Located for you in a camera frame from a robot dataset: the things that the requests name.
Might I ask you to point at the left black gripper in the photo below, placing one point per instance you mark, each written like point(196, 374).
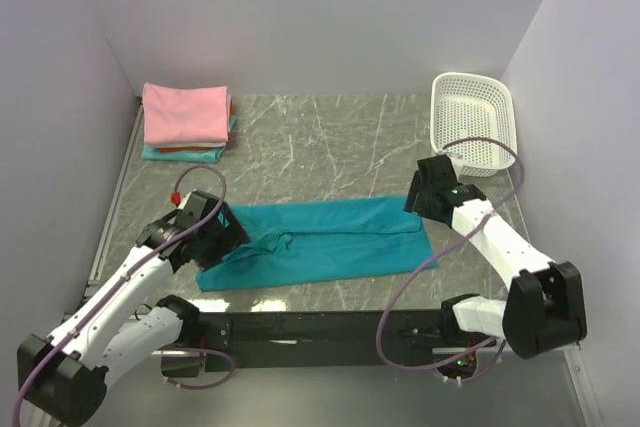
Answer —
point(231, 236)

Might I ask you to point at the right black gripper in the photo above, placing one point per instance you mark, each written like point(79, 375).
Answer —
point(419, 207)

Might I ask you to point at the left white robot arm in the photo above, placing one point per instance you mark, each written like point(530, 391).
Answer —
point(67, 373)

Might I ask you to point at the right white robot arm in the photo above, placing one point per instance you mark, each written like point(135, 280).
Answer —
point(544, 308)

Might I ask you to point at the white perforated plastic basket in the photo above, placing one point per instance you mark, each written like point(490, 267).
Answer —
point(472, 121)

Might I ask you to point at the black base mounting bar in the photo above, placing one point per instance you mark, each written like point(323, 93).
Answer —
point(325, 339)

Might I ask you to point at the pink folded t-shirt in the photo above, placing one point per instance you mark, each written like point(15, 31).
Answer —
point(175, 117)

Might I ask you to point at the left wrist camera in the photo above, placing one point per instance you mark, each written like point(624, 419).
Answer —
point(179, 200)

